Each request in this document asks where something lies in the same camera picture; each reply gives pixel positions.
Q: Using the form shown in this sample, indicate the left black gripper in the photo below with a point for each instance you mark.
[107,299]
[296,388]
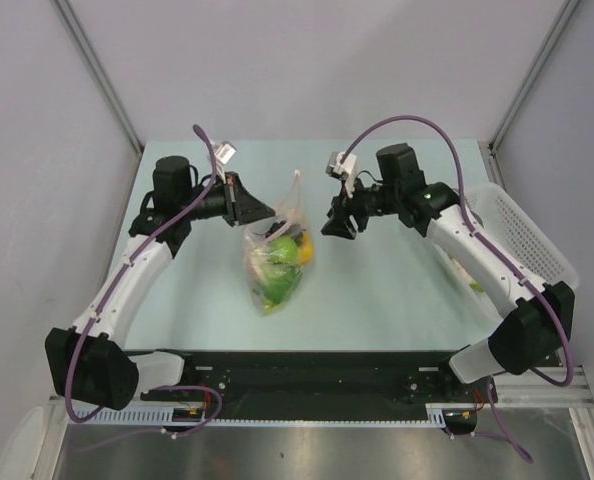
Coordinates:
[240,207]

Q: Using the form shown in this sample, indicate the green lettuce cabbage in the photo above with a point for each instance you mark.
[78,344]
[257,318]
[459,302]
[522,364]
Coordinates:
[278,282]

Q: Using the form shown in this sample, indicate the white cauliflower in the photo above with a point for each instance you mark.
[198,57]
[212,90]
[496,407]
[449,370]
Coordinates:
[472,283]

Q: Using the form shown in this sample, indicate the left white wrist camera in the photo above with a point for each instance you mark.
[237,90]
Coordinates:
[223,153]

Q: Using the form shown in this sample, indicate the white slotted cable duct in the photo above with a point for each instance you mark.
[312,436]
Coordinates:
[184,416]

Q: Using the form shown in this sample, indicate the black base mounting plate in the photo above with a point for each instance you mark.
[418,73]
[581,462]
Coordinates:
[336,381]

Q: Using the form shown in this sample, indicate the dark purple grapes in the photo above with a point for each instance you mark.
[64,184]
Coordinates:
[296,231]

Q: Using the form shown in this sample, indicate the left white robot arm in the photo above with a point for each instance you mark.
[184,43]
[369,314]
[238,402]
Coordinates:
[87,361]

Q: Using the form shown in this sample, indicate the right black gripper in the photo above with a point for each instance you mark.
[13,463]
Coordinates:
[343,206]

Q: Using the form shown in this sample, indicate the aluminium frame rail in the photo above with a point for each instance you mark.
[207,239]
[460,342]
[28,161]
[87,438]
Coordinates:
[531,391]

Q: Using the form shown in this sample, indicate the green lime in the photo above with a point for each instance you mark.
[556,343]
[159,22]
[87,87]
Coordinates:
[282,250]

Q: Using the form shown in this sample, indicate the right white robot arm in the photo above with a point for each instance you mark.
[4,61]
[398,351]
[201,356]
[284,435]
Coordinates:
[536,315]

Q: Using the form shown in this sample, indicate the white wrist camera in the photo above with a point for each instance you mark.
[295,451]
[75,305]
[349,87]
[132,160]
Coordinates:
[223,153]
[346,171]

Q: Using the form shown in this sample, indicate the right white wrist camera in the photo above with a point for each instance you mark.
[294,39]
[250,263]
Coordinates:
[346,171]

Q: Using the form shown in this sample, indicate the white perforated plastic basket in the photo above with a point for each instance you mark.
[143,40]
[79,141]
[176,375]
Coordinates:
[506,223]

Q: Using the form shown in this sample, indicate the clear pink zip top bag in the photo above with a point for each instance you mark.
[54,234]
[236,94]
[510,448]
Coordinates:
[291,209]

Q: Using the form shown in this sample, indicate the yellow bell pepper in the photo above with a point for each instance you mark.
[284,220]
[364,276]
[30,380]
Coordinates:
[305,252]

